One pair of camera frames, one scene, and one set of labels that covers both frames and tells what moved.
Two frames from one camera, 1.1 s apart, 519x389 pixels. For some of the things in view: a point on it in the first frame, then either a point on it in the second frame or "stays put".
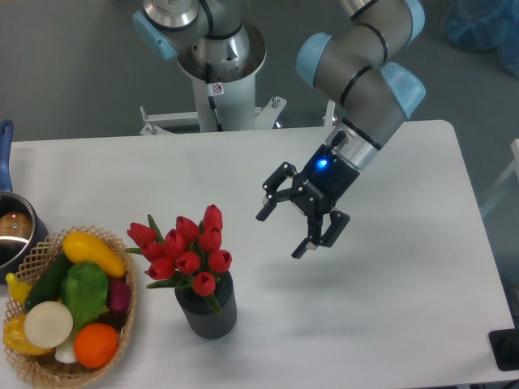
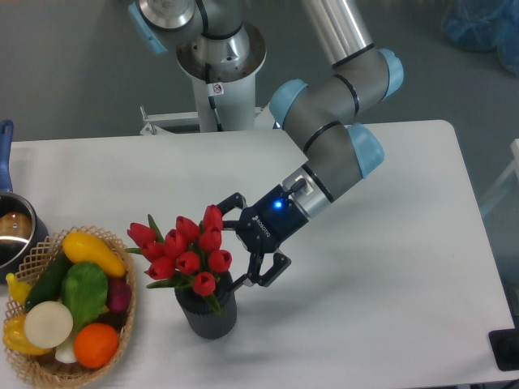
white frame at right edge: [515, 150] stays put
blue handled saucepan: [23, 228] stays put
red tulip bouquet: [186, 257] stays put
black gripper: [318, 189] to [270, 222]
